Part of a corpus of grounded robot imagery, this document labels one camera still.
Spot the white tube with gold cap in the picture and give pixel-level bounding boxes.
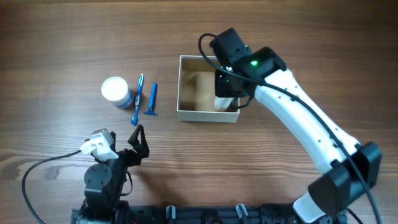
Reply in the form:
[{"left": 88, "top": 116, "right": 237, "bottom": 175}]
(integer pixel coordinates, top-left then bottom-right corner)
[{"left": 214, "top": 96, "right": 236, "bottom": 112}]

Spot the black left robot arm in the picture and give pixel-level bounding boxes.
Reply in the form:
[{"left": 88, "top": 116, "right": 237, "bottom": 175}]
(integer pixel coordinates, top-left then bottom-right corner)
[{"left": 70, "top": 124, "right": 150, "bottom": 224}]

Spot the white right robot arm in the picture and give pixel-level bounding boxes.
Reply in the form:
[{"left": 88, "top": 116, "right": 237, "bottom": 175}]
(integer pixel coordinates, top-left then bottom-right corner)
[{"left": 210, "top": 29, "right": 381, "bottom": 223}]

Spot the blue toothbrush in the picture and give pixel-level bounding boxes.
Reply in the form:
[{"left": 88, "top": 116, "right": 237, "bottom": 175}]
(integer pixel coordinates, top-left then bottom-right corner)
[{"left": 131, "top": 73, "right": 144, "bottom": 126}]

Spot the white cardboard box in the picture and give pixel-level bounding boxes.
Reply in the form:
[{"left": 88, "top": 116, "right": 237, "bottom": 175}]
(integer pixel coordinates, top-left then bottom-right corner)
[{"left": 177, "top": 55, "right": 239, "bottom": 123}]

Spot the blue razor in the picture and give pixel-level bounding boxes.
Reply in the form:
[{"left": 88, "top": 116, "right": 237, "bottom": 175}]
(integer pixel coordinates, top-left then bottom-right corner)
[{"left": 144, "top": 82, "right": 157, "bottom": 116}]

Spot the white round jar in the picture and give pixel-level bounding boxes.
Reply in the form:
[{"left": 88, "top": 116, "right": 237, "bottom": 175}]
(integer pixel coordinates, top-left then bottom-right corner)
[{"left": 101, "top": 77, "right": 132, "bottom": 108}]

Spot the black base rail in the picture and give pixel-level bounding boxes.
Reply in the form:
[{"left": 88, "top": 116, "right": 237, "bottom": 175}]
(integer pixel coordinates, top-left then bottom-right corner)
[{"left": 70, "top": 203, "right": 348, "bottom": 224}]

